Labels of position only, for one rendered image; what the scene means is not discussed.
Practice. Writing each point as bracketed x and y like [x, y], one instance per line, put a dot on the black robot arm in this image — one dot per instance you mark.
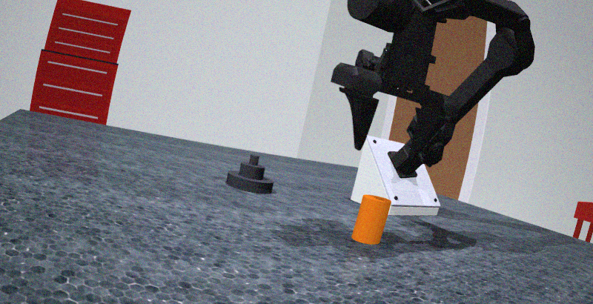
[510, 51]

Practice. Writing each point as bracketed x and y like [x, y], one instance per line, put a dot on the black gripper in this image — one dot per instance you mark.
[407, 65]

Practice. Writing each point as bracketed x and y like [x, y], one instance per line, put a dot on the orange knob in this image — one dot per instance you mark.
[371, 219]

